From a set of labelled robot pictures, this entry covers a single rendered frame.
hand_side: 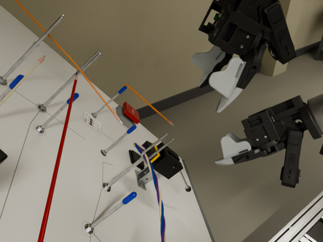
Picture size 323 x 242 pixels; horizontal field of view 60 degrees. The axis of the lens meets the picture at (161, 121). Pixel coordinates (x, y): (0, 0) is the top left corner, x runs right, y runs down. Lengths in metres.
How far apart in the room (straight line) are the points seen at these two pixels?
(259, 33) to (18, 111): 0.38
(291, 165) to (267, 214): 1.45
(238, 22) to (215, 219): 1.59
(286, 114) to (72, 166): 0.39
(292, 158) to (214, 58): 0.24
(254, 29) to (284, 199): 1.78
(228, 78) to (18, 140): 0.32
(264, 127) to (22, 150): 0.41
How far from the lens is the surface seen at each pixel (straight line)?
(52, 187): 0.26
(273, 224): 1.98
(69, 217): 0.40
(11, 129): 0.43
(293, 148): 0.57
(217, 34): 0.43
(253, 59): 0.45
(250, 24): 0.44
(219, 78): 0.44
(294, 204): 2.14
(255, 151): 0.57
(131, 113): 0.72
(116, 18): 2.31
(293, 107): 0.57
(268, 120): 0.56
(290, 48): 0.51
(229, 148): 0.60
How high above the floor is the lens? 1.49
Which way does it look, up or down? 33 degrees down
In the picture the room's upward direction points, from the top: straight up
